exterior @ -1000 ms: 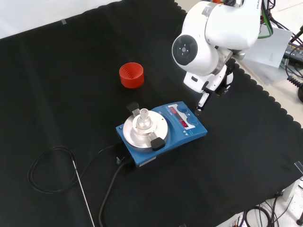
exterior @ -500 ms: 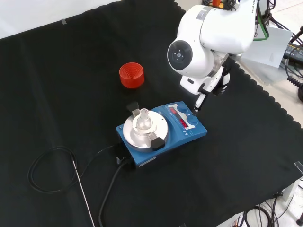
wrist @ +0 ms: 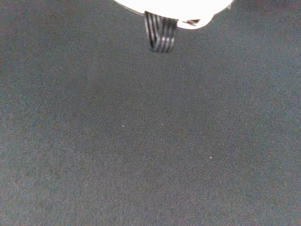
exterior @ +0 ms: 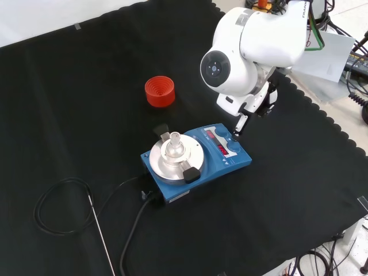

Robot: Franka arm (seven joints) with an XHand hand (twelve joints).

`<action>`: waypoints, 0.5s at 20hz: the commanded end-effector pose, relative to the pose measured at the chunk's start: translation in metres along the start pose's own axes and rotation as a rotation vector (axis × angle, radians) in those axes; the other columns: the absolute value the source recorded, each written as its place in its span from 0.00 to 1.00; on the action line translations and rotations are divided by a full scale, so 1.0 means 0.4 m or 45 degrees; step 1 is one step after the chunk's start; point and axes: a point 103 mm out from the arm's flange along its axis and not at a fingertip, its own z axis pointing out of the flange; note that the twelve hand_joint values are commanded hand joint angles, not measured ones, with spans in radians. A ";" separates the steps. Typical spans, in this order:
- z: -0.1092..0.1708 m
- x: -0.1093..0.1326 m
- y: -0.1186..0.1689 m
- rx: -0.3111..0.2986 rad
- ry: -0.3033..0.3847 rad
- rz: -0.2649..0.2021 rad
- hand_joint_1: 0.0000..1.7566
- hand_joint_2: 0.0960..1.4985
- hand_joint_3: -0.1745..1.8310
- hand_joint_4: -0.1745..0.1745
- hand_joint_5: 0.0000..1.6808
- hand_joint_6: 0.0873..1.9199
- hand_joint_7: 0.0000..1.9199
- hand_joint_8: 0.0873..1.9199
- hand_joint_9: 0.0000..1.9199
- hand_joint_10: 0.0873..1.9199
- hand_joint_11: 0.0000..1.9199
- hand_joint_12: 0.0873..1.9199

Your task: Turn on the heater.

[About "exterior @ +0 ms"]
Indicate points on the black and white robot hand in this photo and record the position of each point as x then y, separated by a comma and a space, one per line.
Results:
234, 103

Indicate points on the heater with blue base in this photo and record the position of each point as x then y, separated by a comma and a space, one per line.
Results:
184, 189

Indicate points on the clear round-bottom glass flask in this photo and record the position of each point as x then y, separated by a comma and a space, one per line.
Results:
174, 148

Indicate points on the yellow stop button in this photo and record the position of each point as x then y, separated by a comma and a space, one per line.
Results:
260, 3

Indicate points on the pale board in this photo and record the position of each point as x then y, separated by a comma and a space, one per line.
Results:
327, 54

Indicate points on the black bench cloth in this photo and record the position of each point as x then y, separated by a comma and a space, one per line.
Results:
86, 115

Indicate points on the grey tape strip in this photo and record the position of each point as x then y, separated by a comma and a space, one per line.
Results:
77, 26

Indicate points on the thin metal probe rod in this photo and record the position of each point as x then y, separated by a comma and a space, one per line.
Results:
100, 233

